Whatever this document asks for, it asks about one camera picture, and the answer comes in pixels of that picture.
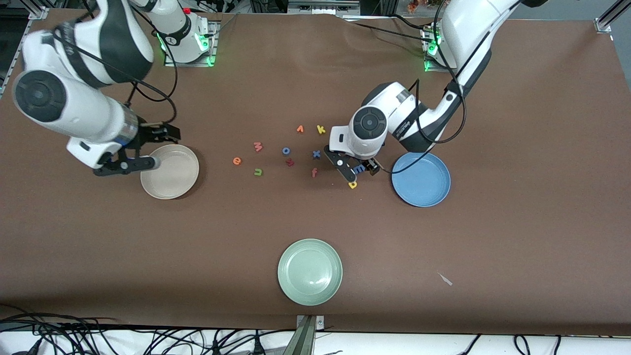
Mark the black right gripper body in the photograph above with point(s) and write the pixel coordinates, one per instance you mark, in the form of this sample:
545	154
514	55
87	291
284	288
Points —
147	134

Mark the blue letter m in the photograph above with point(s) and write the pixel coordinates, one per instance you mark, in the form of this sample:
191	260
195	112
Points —
361	168

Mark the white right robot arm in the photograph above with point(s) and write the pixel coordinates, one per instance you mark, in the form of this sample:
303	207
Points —
74	108

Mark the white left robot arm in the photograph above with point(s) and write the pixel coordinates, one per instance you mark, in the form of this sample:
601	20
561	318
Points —
468	29

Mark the beige brown plate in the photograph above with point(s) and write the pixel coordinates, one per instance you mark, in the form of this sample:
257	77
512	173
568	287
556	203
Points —
172	175

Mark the blue plate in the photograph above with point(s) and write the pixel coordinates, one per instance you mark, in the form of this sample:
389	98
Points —
421	182

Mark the brown table cover sheet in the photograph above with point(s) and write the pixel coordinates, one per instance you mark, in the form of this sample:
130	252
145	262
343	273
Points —
148	246

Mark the pale green plate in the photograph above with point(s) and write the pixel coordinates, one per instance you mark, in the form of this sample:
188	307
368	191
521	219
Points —
310	271

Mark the small white paper scrap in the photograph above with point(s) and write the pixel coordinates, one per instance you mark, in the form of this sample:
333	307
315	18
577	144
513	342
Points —
445	279

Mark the metal equipment rack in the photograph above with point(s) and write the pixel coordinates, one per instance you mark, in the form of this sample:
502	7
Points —
320	6

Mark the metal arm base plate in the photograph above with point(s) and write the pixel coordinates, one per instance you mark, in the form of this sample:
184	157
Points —
428	66
190	64

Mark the aluminium frame profile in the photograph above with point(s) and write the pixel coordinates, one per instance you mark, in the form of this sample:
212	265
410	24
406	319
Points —
38	11
609	18

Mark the metal camera stand bracket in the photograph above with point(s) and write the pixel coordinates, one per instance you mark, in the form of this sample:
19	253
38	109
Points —
306	340

